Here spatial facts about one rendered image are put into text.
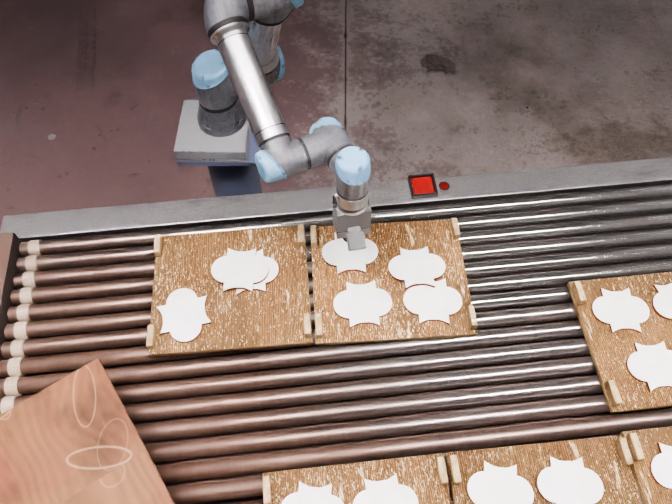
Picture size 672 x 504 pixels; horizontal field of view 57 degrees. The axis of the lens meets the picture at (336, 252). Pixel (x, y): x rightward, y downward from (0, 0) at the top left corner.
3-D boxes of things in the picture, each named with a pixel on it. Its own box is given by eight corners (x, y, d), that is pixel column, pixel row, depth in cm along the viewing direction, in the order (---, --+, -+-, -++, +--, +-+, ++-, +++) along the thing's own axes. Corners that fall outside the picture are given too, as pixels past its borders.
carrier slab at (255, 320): (158, 238, 171) (156, 235, 170) (304, 228, 173) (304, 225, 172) (149, 357, 154) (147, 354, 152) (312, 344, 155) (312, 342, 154)
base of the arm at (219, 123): (196, 105, 197) (190, 81, 189) (243, 99, 199) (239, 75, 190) (199, 140, 189) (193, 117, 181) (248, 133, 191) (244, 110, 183)
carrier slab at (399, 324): (310, 229, 173) (310, 226, 171) (454, 221, 174) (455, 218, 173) (316, 345, 155) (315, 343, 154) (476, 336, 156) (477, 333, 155)
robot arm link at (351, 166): (360, 137, 135) (378, 164, 131) (358, 168, 144) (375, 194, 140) (327, 149, 133) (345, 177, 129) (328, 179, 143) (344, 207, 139)
